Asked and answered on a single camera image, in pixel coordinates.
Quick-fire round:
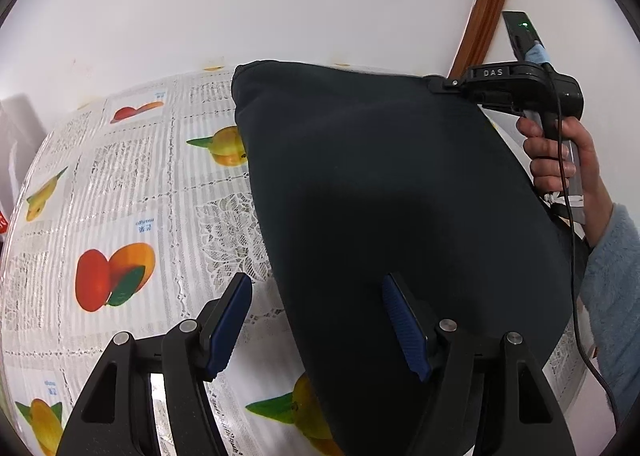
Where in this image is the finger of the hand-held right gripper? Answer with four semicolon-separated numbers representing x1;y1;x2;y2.
426;74;470;97

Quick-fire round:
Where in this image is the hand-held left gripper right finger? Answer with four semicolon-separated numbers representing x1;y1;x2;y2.
381;272;576;456

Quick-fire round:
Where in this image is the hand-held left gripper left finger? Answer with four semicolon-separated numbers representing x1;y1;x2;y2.
55;272;254;456

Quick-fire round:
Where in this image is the black sweatshirt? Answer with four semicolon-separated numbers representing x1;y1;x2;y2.
231;60;591;456

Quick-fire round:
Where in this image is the person's right forearm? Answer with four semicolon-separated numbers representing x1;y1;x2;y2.
580;203;640;429

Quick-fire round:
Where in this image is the person's right hand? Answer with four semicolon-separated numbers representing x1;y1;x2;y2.
516;116;615;247

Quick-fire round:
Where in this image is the fruit print tablecloth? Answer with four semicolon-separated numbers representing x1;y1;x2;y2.
0;63;596;456

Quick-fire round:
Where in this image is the white plastic bag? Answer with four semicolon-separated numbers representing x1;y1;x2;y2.
0;93;47;209

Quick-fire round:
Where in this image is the brown wooden door frame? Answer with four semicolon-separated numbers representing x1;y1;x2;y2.
447;0;521;81

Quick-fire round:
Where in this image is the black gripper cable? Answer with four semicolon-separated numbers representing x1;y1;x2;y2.
544;63;623;437

